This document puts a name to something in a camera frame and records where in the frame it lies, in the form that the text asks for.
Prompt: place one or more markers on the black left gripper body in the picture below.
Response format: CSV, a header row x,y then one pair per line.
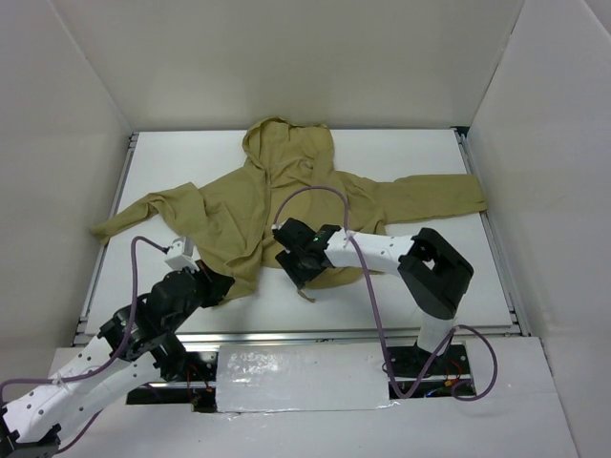
x,y
218,288

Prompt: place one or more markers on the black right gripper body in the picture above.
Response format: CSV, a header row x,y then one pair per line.
x,y
296,260

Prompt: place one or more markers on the khaki hooded zip jacket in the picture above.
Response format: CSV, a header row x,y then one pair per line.
x,y
289,169

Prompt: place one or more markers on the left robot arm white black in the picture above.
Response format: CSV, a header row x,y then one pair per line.
x,y
138,345

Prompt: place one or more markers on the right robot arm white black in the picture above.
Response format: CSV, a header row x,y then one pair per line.
x,y
436,275

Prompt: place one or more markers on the white foil covered panel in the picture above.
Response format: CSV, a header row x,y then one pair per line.
x,y
301,377

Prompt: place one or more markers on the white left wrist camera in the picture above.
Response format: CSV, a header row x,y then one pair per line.
x,y
180,254

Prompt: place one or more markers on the aluminium table frame rail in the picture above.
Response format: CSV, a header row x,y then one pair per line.
x,y
276,313

